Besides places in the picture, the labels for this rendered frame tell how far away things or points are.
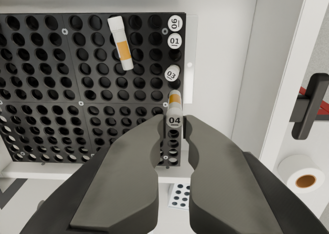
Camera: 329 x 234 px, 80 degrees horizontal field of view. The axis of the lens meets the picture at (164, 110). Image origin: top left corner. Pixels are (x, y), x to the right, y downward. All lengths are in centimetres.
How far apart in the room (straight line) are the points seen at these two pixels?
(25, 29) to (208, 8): 19
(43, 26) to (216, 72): 20
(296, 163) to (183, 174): 26
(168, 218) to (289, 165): 32
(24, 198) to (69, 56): 25
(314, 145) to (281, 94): 31
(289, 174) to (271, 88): 29
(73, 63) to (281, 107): 20
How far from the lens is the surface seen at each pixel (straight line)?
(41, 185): 43
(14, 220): 40
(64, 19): 22
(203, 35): 26
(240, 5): 26
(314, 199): 62
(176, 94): 17
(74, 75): 23
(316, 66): 137
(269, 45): 22
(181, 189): 46
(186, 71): 25
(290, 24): 20
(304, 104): 24
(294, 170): 47
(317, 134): 49
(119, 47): 19
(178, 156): 25
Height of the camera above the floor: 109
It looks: 62 degrees down
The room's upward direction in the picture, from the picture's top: 174 degrees counter-clockwise
